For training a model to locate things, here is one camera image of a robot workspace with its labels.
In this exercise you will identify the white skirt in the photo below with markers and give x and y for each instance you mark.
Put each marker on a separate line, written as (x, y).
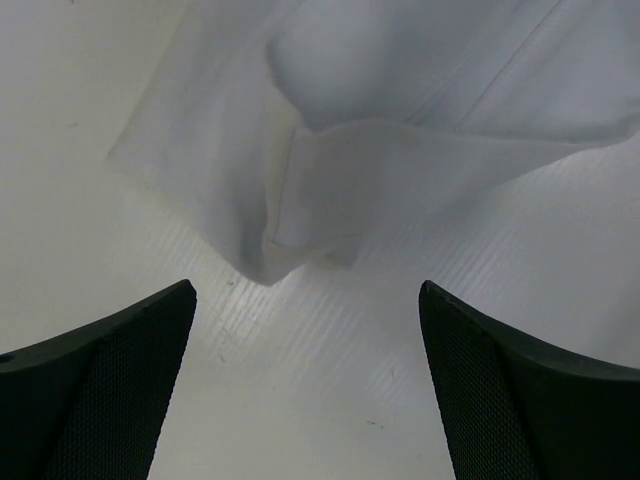
(286, 130)

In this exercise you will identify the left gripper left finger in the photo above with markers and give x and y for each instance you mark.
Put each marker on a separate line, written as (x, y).
(90, 403)

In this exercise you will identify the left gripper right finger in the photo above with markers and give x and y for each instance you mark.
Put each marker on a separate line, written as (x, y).
(516, 407)

